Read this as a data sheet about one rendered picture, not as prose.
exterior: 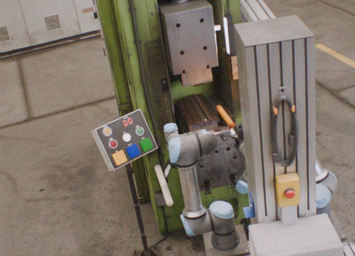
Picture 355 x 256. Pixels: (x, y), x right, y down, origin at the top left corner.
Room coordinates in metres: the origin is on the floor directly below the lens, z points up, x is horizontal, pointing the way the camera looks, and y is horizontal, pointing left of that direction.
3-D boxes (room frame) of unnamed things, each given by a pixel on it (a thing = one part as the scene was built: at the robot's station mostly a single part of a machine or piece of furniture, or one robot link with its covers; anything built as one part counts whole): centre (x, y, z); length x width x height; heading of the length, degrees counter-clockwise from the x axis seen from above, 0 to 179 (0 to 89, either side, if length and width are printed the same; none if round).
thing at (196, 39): (3.30, -0.18, 1.56); 0.42 x 0.39 x 0.40; 8
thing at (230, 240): (2.09, -0.15, 0.87); 0.15 x 0.15 x 0.10
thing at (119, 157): (2.77, 0.39, 1.01); 0.07 x 0.05 x 0.07; 123
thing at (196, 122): (3.30, -0.14, 0.96); 0.42 x 0.20 x 0.09; 8
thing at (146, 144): (2.88, 0.22, 1.01); 0.07 x 0.05 x 0.07; 123
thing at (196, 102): (3.30, -0.16, 0.99); 0.42 x 0.05 x 0.01; 8
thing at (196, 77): (3.30, -0.14, 1.32); 0.42 x 0.20 x 0.10; 8
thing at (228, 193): (3.31, -0.19, 0.23); 0.55 x 0.37 x 0.47; 8
